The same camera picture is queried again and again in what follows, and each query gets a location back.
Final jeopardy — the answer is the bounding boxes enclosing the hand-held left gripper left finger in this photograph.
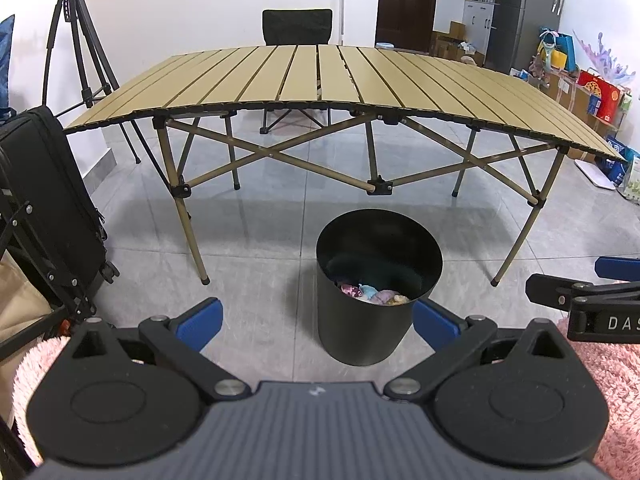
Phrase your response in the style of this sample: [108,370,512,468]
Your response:
[70,297,251,403]

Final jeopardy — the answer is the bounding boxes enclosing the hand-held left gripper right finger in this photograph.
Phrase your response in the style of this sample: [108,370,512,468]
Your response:
[385,298,568,403]

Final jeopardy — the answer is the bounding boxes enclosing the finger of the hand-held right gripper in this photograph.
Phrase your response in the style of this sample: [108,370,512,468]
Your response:
[526,273,640,311]
[596,256,640,281]

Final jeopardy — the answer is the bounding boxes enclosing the black round bin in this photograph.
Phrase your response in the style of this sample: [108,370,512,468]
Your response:
[316,210,444,367]

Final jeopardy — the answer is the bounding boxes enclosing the white flat board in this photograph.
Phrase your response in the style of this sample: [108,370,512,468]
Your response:
[574,159,618,192]

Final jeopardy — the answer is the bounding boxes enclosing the blue white sacks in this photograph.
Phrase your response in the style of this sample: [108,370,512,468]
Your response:
[597,135,640,203]

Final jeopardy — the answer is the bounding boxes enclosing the red gift box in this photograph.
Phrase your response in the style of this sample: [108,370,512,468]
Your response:
[576,70,623,122]

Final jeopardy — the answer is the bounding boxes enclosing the tall cardboard boxes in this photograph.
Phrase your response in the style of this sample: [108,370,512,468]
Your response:
[542,67,626,161]

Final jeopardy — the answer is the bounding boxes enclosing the beige fabric bag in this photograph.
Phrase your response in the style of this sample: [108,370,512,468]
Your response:
[0,250,66,361]

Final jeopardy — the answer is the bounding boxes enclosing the black suitcase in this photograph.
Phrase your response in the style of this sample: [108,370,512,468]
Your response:
[0,105,121,291]

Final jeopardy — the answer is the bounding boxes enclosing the blue gift bag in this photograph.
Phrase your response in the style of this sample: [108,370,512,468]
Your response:
[547,32,578,72]

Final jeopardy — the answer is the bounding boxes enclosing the yellow gift bag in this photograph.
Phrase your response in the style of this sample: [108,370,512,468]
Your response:
[537,42,563,68]

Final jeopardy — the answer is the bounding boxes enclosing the tan slatted folding table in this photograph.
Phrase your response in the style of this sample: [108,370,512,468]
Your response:
[62,44,628,288]

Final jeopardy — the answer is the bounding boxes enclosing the pile of small cardboard boxes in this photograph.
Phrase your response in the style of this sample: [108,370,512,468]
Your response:
[430,21,483,63]

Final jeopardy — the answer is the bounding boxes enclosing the grey refrigerator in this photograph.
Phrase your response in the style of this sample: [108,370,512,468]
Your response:
[482,0,566,75]

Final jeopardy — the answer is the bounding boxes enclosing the white base cabinet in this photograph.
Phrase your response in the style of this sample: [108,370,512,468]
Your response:
[462,0,501,43]

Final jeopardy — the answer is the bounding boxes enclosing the black folding chair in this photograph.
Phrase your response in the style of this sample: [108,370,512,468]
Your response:
[259,8,333,135]

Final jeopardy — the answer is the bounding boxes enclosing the dark brown door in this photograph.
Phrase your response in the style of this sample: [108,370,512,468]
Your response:
[375,0,441,53]

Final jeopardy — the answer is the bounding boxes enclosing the black tripod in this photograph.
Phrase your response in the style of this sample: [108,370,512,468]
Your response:
[42,0,143,163]

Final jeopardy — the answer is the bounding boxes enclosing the blue patterned cloth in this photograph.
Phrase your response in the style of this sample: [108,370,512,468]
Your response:
[0,14,16,121]

